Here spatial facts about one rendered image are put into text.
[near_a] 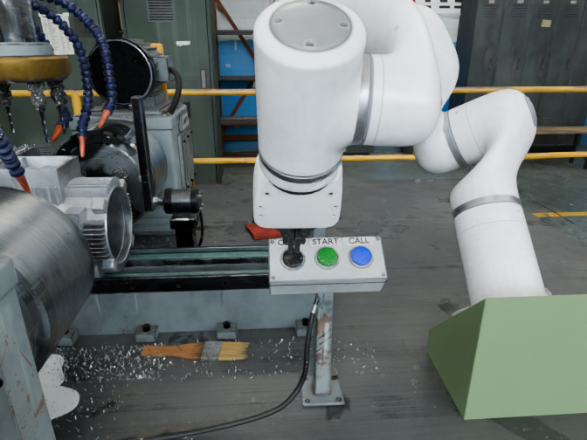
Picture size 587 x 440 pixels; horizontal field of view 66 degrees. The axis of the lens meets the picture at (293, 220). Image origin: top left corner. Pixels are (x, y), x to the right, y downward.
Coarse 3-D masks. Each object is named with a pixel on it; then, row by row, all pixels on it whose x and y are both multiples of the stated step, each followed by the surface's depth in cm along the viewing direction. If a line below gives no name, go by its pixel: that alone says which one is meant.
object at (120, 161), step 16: (96, 128) 107; (112, 128) 109; (128, 128) 114; (64, 144) 106; (96, 144) 106; (112, 144) 106; (128, 144) 107; (160, 144) 123; (80, 160) 107; (96, 160) 107; (112, 160) 107; (128, 160) 108; (160, 160) 118; (96, 176) 108; (112, 176) 106; (128, 176) 109; (160, 176) 117; (128, 192) 110; (144, 208) 113
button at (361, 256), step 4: (356, 248) 66; (360, 248) 66; (364, 248) 66; (352, 252) 66; (356, 252) 66; (360, 252) 66; (364, 252) 66; (368, 252) 66; (352, 256) 66; (356, 256) 65; (360, 256) 65; (364, 256) 66; (368, 256) 66; (356, 260) 65; (360, 260) 65; (364, 260) 65; (368, 260) 65; (356, 264) 65; (360, 264) 65; (364, 264) 65
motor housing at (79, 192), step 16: (80, 192) 85; (96, 192) 85; (112, 192) 94; (64, 208) 84; (112, 208) 98; (128, 208) 98; (96, 224) 83; (112, 224) 98; (128, 224) 99; (96, 240) 84; (112, 240) 98; (128, 240) 98; (96, 256) 84; (112, 256) 86; (128, 256) 97
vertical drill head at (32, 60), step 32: (0, 0) 72; (0, 32) 73; (32, 32) 77; (0, 64) 71; (32, 64) 74; (64, 64) 79; (0, 96) 84; (32, 96) 77; (64, 96) 85; (64, 128) 87
